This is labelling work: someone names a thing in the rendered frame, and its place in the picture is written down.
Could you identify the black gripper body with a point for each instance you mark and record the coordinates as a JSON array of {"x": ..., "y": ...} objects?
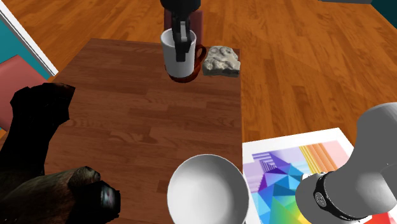
[{"x": 180, "y": 4}]

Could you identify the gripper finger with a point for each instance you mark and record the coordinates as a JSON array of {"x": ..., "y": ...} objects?
[
  {"x": 177, "y": 37},
  {"x": 188, "y": 31}
]

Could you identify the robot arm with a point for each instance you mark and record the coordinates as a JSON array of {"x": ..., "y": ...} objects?
[{"x": 366, "y": 173}]

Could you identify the grey stone-like lump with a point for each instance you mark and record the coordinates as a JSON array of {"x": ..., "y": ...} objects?
[{"x": 221, "y": 62}]

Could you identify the brown wooden table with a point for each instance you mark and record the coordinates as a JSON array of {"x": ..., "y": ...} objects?
[{"x": 139, "y": 114}]

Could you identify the white bowl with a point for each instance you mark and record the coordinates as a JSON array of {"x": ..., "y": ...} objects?
[{"x": 204, "y": 192}]

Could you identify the colourful patterned robot stand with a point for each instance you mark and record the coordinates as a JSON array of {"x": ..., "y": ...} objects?
[{"x": 273, "y": 176}]

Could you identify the dark brown animal figure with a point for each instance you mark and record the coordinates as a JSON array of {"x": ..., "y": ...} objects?
[{"x": 34, "y": 130}]

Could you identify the pink flat furniture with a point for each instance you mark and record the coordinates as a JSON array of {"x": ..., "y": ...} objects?
[{"x": 12, "y": 83}]

